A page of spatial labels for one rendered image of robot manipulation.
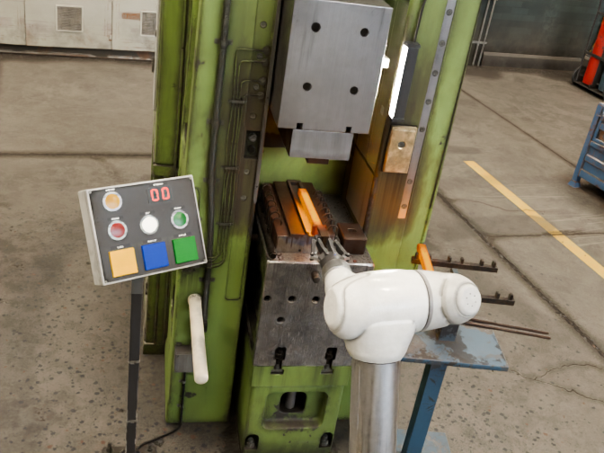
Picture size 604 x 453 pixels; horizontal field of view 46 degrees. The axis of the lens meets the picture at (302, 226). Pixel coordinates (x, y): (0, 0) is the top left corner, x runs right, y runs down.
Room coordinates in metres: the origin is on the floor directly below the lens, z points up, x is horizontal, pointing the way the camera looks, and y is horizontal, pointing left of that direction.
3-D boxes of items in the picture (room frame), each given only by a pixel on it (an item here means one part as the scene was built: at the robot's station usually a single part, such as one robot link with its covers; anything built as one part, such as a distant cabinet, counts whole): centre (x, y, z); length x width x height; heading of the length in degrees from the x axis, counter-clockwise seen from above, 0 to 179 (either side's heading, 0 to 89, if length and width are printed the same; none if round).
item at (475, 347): (2.16, -0.57, 0.66); 0.40 x 0.30 x 0.02; 96
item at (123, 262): (1.77, 0.50, 1.01); 0.07 x 0.05 x 0.07; 129
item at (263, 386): (2.38, -0.02, 0.23); 0.55 x 0.37 x 0.47; 14
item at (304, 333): (2.38, -0.02, 0.69); 0.56 x 0.38 x 0.45; 14
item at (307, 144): (2.35, 0.03, 1.32); 0.42 x 0.20 x 0.10; 14
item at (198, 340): (1.98, 0.29, 0.62); 0.44 x 0.05 x 0.05; 14
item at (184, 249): (1.89, 0.35, 1.01); 0.07 x 0.05 x 0.07; 129
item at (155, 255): (1.83, 0.42, 1.01); 0.07 x 0.05 x 0.07; 129
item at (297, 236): (2.35, 0.03, 0.96); 0.42 x 0.20 x 0.09; 14
